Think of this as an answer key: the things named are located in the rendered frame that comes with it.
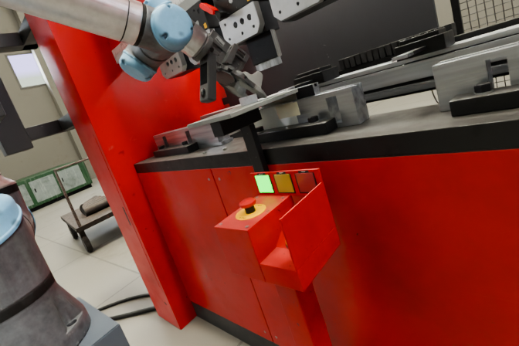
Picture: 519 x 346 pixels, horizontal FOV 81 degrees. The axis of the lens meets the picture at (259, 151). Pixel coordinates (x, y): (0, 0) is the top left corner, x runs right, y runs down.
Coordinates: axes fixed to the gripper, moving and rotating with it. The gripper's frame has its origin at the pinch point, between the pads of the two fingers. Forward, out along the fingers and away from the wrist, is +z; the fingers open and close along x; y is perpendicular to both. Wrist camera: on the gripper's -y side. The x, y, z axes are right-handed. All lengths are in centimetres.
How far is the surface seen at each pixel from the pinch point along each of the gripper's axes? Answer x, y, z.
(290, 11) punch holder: -14.4, 17.1, -8.5
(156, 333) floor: 93, -94, 52
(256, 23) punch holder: -2.9, 16.8, -10.8
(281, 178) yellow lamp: -15.5, -20.5, 6.5
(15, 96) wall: 962, 88, -157
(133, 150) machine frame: 84, -16, -5
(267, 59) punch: 0.4, 12.9, -1.5
